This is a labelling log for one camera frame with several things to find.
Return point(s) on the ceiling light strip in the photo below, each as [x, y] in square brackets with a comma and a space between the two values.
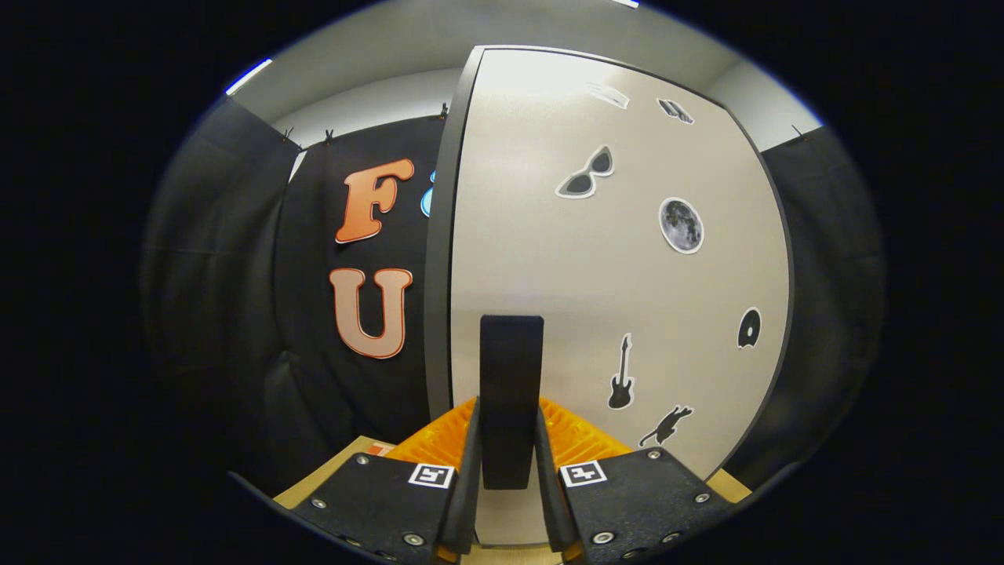
[249, 76]

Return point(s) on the dark grey shoe cabinet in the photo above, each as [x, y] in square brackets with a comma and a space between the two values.
[438, 275]

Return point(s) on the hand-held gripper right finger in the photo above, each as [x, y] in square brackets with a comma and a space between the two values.
[549, 494]

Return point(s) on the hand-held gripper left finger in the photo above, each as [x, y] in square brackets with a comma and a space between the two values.
[468, 486]

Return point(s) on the beige book with orange corner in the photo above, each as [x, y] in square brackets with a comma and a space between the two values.
[382, 449]

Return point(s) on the black backdrop cloth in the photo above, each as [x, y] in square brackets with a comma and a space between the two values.
[235, 275]

